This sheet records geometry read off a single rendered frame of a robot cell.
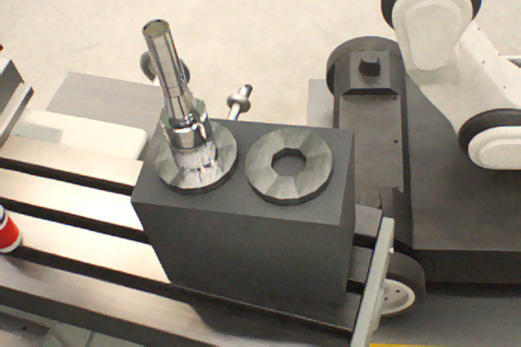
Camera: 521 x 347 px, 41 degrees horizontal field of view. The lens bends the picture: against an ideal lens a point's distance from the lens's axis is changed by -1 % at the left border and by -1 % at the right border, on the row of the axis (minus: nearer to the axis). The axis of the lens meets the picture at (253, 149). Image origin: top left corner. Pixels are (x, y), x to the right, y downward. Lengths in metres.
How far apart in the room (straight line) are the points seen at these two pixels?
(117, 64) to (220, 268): 1.75
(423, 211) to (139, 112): 0.56
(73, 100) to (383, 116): 0.62
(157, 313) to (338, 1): 1.85
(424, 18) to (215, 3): 1.68
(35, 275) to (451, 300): 0.83
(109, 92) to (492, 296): 0.85
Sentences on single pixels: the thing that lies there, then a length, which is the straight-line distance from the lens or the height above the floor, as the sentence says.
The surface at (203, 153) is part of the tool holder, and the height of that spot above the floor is 1.15.
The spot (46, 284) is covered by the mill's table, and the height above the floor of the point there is 0.93.
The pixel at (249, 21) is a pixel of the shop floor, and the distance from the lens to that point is 2.54.
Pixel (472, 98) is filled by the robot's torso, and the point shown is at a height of 0.78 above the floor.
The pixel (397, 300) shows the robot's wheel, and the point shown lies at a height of 0.45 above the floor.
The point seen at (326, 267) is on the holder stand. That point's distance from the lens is 0.77.
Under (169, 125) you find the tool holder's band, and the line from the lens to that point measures 0.68.
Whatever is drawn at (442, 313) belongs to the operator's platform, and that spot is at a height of 0.40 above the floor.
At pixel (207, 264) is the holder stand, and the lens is 0.82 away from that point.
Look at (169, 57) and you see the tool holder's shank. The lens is 0.62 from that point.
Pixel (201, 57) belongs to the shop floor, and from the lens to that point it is 2.45.
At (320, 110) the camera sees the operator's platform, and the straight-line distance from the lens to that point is 1.71.
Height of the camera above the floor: 1.71
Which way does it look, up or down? 53 degrees down
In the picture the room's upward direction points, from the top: 12 degrees counter-clockwise
